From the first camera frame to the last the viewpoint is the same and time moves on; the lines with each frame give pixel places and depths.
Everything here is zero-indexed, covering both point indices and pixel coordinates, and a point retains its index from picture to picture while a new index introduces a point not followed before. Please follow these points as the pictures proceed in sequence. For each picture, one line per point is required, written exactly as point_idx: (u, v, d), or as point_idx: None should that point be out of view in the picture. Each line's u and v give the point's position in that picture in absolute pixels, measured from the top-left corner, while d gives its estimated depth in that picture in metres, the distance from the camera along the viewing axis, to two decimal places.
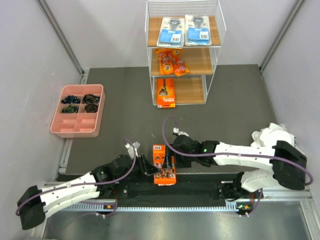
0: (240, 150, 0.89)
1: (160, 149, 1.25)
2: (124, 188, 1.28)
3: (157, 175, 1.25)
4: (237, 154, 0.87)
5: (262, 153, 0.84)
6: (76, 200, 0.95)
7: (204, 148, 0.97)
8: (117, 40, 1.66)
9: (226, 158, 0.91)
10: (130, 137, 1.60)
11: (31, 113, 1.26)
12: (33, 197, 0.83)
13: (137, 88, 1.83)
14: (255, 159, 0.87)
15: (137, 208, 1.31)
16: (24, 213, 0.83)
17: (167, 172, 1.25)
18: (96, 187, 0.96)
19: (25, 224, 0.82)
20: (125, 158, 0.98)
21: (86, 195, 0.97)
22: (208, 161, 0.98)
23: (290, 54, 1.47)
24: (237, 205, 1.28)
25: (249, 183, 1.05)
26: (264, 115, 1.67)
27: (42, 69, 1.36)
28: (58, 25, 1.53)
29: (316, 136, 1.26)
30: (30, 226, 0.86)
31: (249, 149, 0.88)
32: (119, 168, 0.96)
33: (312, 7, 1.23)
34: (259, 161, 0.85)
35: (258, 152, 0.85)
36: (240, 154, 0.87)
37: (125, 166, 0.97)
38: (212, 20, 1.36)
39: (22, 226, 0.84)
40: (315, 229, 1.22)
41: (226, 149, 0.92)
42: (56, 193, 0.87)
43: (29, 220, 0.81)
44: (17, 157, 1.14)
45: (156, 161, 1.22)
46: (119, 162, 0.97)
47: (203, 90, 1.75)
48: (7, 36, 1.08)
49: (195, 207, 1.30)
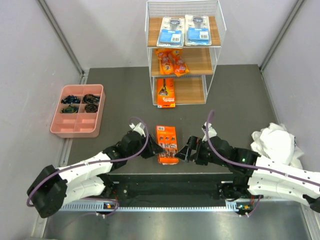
0: (286, 169, 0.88)
1: (163, 130, 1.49)
2: (124, 188, 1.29)
3: (162, 154, 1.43)
4: (284, 174, 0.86)
5: (310, 179, 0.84)
6: (87, 192, 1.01)
7: (242, 157, 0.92)
8: (117, 40, 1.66)
9: (268, 175, 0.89)
10: (138, 116, 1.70)
11: (31, 113, 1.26)
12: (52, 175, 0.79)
13: (137, 88, 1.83)
14: (302, 183, 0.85)
15: (137, 208, 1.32)
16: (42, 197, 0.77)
17: (170, 151, 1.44)
18: (111, 165, 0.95)
19: (45, 206, 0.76)
20: (133, 133, 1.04)
21: (94, 187, 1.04)
22: (242, 171, 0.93)
23: (290, 54, 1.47)
24: (237, 205, 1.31)
25: (261, 189, 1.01)
26: (265, 115, 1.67)
27: (42, 69, 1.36)
28: (58, 25, 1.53)
29: (316, 136, 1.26)
30: (47, 212, 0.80)
31: (297, 172, 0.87)
32: (131, 141, 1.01)
33: (312, 7, 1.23)
34: (307, 187, 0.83)
35: (307, 177, 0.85)
36: (288, 175, 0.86)
37: (136, 140, 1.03)
38: (212, 20, 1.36)
39: (41, 211, 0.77)
40: (315, 229, 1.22)
41: (269, 165, 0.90)
42: (75, 171, 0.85)
43: (51, 200, 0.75)
44: (16, 157, 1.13)
45: (161, 141, 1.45)
46: (130, 136, 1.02)
47: (203, 90, 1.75)
48: (7, 36, 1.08)
49: (195, 207, 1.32)
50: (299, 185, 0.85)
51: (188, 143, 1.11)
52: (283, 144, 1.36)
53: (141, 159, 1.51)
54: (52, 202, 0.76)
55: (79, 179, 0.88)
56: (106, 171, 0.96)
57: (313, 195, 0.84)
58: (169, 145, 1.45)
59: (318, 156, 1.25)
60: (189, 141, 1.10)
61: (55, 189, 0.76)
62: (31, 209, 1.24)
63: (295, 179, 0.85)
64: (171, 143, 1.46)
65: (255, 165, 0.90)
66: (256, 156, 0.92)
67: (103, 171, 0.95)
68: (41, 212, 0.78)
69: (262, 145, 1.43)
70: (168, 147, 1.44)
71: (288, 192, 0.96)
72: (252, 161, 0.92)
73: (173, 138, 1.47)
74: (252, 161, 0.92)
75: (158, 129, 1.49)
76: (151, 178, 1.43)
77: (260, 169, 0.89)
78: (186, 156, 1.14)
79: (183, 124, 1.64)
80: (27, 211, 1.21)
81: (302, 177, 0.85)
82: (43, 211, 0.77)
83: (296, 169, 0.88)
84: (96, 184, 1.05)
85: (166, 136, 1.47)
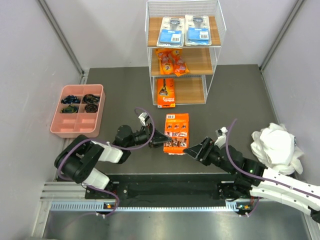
0: (292, 182, 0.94)
1: (172, 118, 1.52)
2: (124, 188, 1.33)
3: (167, 143, 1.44)
4: (290, 186, 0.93)
5: (314, 192, 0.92)
6: (96, 182, 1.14)
7: (249, 169, 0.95)
8: (117, 40, 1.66)
9: (273, 186, 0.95)
10: (142, 105, 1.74)
11: (31, 113, 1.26)
12: (82, 143, 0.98)
13: (137, 88, 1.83)
14: (307, 196, 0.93)
15: (137, 208, 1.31)
16: (74, 161, 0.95)
17: (178, 141, 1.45)
18: (120, 155, 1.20)
19: (84, 166, 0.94)
20: (123, 128, 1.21)
21: (101, 180, 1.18)
22: (249, 181, 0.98)
23: (290, 54, 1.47)
24: (237, 205, 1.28)
25: (264, 193, 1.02)
26: (265, 115, 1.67)
27: (42, 69, 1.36)
28: (58, 25, 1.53)
29: (316, 135, 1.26)
30: (80, 177, 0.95)
31: (301, 185, 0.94)
32: (123, 139, 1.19)
33: (313, 6, 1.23)
34: (311, 200, 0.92)
35: (311, 191, 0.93)
36: (293, 188, 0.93)
37: (127, 135, 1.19)
38: (212, 20, 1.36)
39: (75, 175, 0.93)
40: (315, 229, 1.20)
41: (275, 176, 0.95)
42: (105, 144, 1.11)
43: (88, 160, 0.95)
44: (16, 156, 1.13)
45: (168, 129, 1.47)
46: (121, 135, 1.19)
47: (203, 90, 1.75)
48: (7, 36, 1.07)
49: (195, 207, 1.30)
50: (303, 197, 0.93)
51: (203, 143, 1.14)
52: (284, 144, 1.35)
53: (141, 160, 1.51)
54: (90, 161, 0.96)
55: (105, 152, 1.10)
56: (116, 161, 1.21)
57: (316, 207, 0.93)
58: (178, 134, 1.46)
59: (318, 156, 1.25)
60: (205, 141, 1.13)
61: (93, 149, 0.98)
62: (31, 209, 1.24)
63: (300, 192, 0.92)
64: (180, 132, 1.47)
65: (262, 176, 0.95)
66: (263, 168, 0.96)
67: (114, 158, 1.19)
68: (77, 174, 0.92)
69: (262, 145, 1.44)
70: (176, 135, 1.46)
71: (293, 201, 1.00)
72: (259, 172, 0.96)
73: (183, 127, 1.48)
74: (259, 172, 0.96)
75: (167, 117, 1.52)
76: (151, 178, 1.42)
77: (267, 181, 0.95)
78: (197, 154, 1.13)
79: None
80: (27, 212, 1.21)
81: (307, 190, 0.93)
82: (81, 172, 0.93)
83: (301, 182, 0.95)
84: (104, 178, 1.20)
85: (175, 124, 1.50)
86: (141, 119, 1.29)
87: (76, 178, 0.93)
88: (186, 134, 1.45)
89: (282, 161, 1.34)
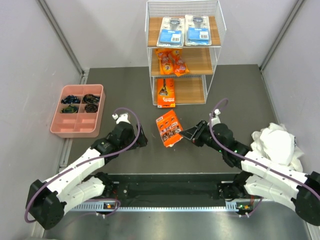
0: (270, 164, 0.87)
1: (161, 119, 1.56)
2: (124, 188, 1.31)
3: (165, 138, 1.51)
4: (266, 167, 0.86)
5: (292, 176, 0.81)
6: (87, 194, 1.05)
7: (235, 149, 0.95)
8: (117, 40, 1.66)
9: (253, 168, 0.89)
10: (141, 105, 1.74)
11: (31, 113, 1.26)
12: (41, 189, 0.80)
13: (137, 88, 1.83)
14: (283, 179, 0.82)
15: (137, 208, 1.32)
16: (37, 209, 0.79)
17: (172, 130, 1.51)
18: (103, 159, 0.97)
19: (46, 218, 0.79)
20: (126, 123, 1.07)
21: (91, 190, 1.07)
22: (233, 162, 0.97)
23: (289, 54, 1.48)
24: (237, 205, 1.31)
25: (255, 187, 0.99)
26: (265, 114, 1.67)
27: (42, 69, 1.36)
28: (57, 24, 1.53)
29: (316, 136, 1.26)
30: (51, 223, 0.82)
31: (280, 168, 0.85)
32: (124, 131, 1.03)
33: (313, 7, 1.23)
34: (286, 183, 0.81)
35: (289, 175, 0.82)
36: (269, 169, 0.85)
37: (128, 129, 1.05)
38: (212, 20, 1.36)
39: (43, 224, 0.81)
40: (315, 229, 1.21)
41: (257, 158, 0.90)
42: (64, 179, 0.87)
43: (51, 209, 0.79)
44: (16, 156, 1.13)
45: (161, 128, 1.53)
46: (122, 125, 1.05)
47: (203, 90, 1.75)
48: (7, 36, 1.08)
49: (195, 207, 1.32)
50: (280, 181, 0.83)
51: (198, 126, 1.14)
52: (283, 145, 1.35)
53: (142, 159, 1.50)
54: (54, 210, 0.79)
55: (73, 183, 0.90)
56: (100, 166, 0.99)
57: (293, 193, 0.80)
58: (170, 126, 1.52)
59: (318, 156, 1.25)
60: (201, 124, 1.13)
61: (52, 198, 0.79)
62: None
63: (276, 173, 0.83)
64: (172, 123, 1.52)
65: (245, 156, 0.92)
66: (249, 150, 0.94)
67: (98, 164, 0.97)
68: (45, 224, 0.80)
69: (262, 145, 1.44)
70: (169, 128, 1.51)
71: (279, 194, 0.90)
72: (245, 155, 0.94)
73: (172, 119, 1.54)
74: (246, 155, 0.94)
75: (157, 120, 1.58)
76: (152, 177, 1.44)
77: (246, 160, 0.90)
78: (192, 135, 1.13)
79: (183, 123, 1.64)
80: None
81: (285, 173, 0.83)
82: (48, 221, 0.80)
83: (281, 166, 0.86)
84: (96, 185, 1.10)
85: (165, 121, 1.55)
86: (125, 120, 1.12)
87: (46, 226, 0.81)
88: (177, 123, 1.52)
89: (282, 162, 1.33)
